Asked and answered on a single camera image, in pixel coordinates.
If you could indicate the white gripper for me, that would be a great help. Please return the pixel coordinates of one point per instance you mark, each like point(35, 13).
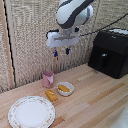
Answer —
point(62, 38)

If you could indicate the woven folding screen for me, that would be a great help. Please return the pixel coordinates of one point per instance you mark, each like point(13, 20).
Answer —
point(31, 36)

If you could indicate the white ceramic bowl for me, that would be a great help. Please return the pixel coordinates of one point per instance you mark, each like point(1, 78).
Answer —
point(68, 92)

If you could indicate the black air fryer body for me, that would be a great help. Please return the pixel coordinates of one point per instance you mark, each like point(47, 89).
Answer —
point(116, 43)

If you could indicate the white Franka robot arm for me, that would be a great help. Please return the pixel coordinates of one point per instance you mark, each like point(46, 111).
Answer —
point(71, 11)

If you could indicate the yellow rectangular block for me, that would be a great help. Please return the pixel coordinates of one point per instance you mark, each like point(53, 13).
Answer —
point(51, 95)

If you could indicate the pink cup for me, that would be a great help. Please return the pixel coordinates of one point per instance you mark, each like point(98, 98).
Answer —
point(48, 79)

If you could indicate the black air fryer drawer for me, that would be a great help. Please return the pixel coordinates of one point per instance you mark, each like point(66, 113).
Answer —
point(104, 61)

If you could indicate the white floral rim plate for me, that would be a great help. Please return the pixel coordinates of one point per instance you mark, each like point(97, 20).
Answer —
point(31, 112)

